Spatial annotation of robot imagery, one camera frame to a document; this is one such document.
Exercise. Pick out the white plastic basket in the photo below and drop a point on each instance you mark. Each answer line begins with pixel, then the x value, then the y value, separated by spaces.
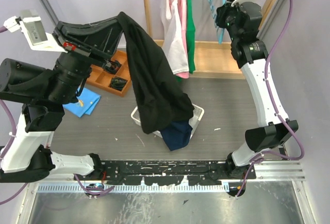
pixel 198 113

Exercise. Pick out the wooden clothes rack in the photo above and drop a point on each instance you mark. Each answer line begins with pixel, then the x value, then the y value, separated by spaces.
pixel 211 59

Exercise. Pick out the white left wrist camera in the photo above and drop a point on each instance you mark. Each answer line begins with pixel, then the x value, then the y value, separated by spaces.
pixel 30 24

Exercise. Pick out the white t shirt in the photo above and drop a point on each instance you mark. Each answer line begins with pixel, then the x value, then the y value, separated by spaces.
pixel 164 14

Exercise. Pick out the orange wooden compartment tray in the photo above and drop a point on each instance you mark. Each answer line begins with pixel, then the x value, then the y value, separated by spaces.
pixel 101 79

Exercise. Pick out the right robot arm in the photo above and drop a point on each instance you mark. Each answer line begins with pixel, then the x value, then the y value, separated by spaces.
pixel 250 54

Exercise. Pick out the light blue metal-hook hanger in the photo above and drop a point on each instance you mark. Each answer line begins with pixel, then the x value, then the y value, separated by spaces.
pixel 219 31

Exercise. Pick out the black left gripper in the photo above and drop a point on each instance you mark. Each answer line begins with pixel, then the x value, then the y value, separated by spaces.
pixel 101 45

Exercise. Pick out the green t shirt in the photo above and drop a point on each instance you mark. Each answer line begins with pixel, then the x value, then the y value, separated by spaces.
pixel 190 36

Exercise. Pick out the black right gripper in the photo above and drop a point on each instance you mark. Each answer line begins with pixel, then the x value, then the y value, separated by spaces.
pixel 222 12

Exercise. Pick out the pink t shirt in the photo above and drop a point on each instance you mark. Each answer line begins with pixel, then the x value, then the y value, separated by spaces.
pixel 183 28

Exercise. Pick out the black t shirt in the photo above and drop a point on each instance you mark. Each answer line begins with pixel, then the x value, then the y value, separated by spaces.
pixel 160 99

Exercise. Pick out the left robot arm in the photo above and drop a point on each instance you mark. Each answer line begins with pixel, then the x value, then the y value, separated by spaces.
pixel 43 93

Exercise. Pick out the dark rolled sock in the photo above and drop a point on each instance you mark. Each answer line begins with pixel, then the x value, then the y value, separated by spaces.
pixel 118 83
pixel 112 67

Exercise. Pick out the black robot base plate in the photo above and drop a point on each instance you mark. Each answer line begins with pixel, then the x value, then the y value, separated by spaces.
pixel 165 173

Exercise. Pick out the blue folded cloth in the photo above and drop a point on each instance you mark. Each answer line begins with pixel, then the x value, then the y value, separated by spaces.
pixel 87 102

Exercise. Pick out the navy blue t shirt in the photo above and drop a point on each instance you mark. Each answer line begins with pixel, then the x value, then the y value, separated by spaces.
pixel 177 135

